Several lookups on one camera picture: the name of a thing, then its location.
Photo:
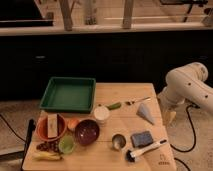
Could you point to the green vegetable piece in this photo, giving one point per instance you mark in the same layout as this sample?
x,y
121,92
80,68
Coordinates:
x,y
114,106

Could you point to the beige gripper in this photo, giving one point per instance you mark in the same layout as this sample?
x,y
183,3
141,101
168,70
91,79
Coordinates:
x,y
168,115

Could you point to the small green cup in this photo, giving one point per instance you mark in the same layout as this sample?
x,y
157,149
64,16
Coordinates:
x,y
66,144

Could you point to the small metal cup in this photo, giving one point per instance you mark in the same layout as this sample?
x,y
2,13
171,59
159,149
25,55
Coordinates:
x,y
118,141

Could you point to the green plastic tray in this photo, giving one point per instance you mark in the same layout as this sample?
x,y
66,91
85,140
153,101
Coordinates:
x,y
69,94

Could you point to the wooden block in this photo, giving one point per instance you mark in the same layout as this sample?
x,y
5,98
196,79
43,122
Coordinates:
x,y
52,122

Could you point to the white paper cup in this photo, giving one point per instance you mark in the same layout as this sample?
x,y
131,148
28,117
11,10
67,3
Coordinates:
x,y
101,114

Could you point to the grey towel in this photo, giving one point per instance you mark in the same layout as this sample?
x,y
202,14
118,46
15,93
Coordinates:
x,y
144,112

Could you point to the blue sponge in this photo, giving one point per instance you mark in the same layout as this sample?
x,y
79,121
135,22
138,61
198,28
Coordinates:
x,y
141,139

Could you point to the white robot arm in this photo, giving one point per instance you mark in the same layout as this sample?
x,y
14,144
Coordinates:
x,y
185,83

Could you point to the white dish brush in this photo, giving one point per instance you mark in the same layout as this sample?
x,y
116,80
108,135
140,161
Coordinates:
x,y
131,155

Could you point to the dark grapes bunch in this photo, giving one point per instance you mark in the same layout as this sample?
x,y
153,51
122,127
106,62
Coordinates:
x,y
48,146

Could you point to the metal spoon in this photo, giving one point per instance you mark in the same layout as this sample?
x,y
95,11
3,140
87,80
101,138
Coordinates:
x,y
129,103

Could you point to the orange bowl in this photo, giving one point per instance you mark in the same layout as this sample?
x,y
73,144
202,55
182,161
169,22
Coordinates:
x,y
42,126

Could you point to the yellow banana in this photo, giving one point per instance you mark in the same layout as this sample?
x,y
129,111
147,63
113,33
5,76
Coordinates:
x,y
46,156

